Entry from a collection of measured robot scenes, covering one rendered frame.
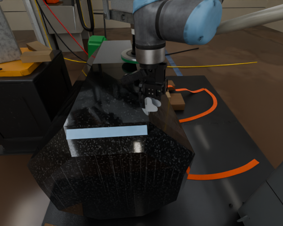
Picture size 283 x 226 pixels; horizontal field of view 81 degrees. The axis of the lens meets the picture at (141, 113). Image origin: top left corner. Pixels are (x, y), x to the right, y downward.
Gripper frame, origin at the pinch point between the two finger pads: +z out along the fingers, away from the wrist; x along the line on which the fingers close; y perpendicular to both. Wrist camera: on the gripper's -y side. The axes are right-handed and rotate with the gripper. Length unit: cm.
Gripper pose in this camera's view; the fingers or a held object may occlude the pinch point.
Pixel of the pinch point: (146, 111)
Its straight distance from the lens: 64.7
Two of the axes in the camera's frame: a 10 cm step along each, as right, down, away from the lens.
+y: 9.1, 2.1, -3.7
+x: 4.2, -5.4, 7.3
